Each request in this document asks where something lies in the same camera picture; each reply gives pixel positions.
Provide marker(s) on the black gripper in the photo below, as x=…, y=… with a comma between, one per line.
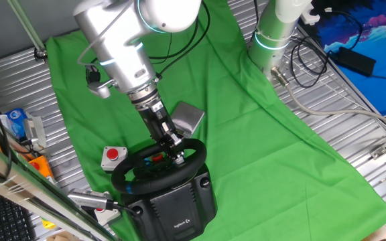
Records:
x=154, y=118

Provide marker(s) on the black leather steering wheel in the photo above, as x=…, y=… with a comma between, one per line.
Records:
x=122, y=180

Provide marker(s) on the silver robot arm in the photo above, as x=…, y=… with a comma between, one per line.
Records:
x=119, y=47

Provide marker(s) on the black racing wheel controller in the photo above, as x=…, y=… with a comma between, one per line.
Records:
x=176, y=207

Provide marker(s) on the silver digital scale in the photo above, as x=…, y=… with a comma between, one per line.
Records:
x=188, y=115

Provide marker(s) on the white box red button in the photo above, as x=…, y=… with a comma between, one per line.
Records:
x=109, y=216
x=107, y=164

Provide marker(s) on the green cloth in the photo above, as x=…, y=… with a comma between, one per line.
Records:
x=263, y=150

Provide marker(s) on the orange box red button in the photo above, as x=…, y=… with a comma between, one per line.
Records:
x=44, y=167

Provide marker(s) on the yellow box green mushroom button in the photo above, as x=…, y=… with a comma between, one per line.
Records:
x=48, y=224

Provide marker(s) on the brown cardboard piece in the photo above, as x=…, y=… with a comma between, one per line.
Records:
x=57, y=238

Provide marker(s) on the blue tissue pack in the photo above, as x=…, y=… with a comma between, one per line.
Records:
x=16, y=120

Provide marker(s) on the blue white carton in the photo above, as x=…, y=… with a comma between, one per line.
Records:
x=3, y=122

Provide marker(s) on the black keyboard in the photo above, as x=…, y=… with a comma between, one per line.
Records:
x=2, y=221

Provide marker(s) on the black power adapter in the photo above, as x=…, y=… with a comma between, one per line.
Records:
x=357, y=62

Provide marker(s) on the blue patterned mouse mat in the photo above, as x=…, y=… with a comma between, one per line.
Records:
x=380, y=93

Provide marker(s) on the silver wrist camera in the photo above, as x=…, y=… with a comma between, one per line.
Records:
x=100, y=88

